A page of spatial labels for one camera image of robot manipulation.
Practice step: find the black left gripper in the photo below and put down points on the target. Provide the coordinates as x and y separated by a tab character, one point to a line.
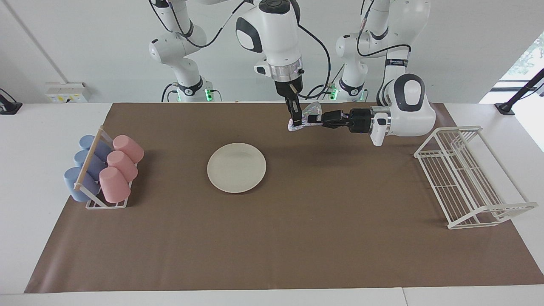
361	120

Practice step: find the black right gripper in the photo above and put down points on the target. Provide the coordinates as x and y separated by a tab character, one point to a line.
289	88

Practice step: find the silver glitter sponge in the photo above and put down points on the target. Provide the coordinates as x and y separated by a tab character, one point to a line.
312	109

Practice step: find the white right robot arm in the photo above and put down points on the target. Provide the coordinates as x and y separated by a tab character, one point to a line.
276	38

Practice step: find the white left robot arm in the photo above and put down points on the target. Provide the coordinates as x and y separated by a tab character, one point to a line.
408	114

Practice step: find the cream round plate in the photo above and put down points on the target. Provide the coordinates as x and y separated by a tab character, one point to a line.
236	168

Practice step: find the brown table mat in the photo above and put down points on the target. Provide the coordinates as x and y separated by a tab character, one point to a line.
297	233

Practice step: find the pink plastic cup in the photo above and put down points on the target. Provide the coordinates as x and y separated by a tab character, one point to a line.
129	148
114	185
123	165

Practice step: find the blue plastic cup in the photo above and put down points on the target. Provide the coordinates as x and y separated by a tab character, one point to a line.
83	159
87	142
74	182

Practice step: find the cup rack with wooden rod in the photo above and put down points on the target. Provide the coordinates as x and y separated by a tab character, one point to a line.
89	158

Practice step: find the white wall outlet box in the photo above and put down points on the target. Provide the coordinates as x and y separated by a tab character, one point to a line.
68	92

